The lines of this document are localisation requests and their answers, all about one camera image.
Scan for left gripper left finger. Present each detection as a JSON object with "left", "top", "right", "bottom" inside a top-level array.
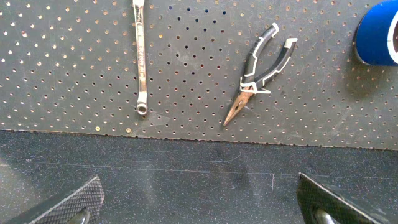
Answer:
[{"left": 4, "top": 175, "right": 106, "bottom": 224}]

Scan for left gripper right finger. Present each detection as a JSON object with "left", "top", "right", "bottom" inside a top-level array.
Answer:
[{"left": 295, "top": 172, "right": 383, "bottom": 224}]

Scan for steel wrench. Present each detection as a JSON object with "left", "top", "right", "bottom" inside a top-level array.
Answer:
[{"left": 132, "top": 0, "right": 150, "bottom": 117}]

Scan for black and white pliers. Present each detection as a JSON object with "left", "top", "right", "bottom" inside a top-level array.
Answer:
[{"left": 222, "top": 22, "right": 299, "bottom": 128}]

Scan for roll of blue tape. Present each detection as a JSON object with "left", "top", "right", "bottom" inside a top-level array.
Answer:
[{"left": 353, "top": 0, "right": 398, "bottom": 67}]

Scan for black pegboard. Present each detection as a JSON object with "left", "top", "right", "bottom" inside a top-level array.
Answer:
[{"left": 0, "top": 0, "right": 398, "bottom": 151}]

